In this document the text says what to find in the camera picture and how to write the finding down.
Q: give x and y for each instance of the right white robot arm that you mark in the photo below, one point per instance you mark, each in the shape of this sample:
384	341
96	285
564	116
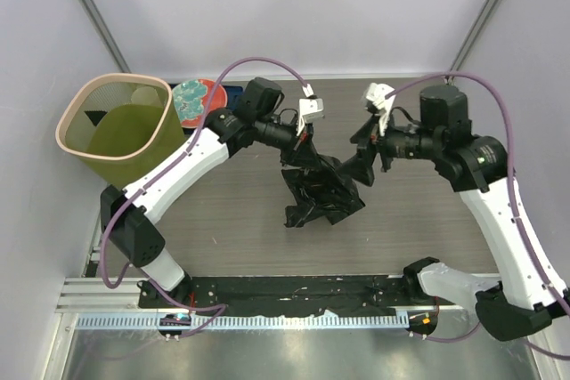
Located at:
520	302

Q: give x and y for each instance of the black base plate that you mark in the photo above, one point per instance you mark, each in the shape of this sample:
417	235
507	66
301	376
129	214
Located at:
301	296

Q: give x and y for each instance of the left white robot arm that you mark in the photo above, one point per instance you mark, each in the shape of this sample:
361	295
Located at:
130	214

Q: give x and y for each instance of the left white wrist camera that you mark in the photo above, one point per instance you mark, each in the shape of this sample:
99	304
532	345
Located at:
310	108

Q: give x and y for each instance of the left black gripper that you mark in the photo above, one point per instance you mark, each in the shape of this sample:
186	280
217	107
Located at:
302	152

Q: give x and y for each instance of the blue tray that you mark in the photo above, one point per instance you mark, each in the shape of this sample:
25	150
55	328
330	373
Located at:
225	97

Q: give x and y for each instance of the red patterned plate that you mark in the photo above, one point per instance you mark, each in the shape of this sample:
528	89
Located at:
190	98

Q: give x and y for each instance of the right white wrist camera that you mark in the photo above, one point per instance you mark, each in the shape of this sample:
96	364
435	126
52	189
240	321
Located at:
377	100

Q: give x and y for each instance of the olive green trash bin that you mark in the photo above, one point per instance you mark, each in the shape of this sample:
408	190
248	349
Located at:
121	126

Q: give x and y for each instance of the black trash bag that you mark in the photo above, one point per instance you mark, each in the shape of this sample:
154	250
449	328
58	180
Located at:
320	192

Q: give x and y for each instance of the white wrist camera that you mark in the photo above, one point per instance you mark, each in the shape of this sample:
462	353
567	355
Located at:
377	100
310	108

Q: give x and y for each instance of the white slotted cable duct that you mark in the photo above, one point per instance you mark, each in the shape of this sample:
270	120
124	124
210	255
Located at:
173	321

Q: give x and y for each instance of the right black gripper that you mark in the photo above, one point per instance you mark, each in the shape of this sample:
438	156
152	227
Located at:
369	139

